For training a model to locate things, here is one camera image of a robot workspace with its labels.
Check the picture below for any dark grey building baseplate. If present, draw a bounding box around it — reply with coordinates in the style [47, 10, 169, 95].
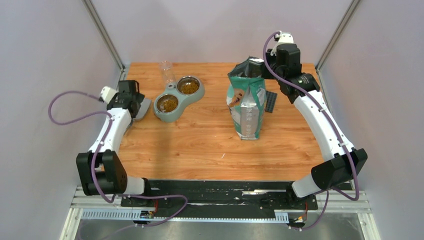
[265, 90, 278, 113]

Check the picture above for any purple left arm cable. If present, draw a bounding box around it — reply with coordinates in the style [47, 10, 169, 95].
[48, 91, 189, 240]

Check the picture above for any slotted grey cable duct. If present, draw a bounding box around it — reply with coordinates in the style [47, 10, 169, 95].
[81, 206, 289, 224]

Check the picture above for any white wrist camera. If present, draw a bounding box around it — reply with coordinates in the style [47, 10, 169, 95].
[270, 30, 294, 56]
[98, 86, 118, 104]

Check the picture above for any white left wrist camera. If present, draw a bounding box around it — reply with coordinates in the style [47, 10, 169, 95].
[98, 86, 118, 104]

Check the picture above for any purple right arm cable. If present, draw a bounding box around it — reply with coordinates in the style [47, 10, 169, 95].
[262, 31, 360, 232]

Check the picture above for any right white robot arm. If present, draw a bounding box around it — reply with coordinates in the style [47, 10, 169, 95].
[263, 43, 368, 209]

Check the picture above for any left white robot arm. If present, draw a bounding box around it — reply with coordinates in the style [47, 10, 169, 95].
[76, 80, 153, 207]

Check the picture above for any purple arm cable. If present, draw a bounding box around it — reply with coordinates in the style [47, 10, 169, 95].
[48, 91, 189, 240]
[262, 31, 360, 232]

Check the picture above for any teal double pet bowl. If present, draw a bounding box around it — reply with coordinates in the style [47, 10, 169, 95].
[153, 75, 205, 123]

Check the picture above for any grey metal food scoop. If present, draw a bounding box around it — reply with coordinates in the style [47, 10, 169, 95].
[134, 98, 152, 122]

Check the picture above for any brown pet food kibble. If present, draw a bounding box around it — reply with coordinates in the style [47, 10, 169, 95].
[155, 78, 205, 115]

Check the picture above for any green pet food bag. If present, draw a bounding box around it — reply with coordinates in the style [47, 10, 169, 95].
[226, 56, 267, 140]

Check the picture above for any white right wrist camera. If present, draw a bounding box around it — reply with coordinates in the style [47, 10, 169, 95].
[270, 30, 294, 56]

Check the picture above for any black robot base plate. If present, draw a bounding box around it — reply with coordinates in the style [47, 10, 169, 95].
[120, 180, 318, 216]

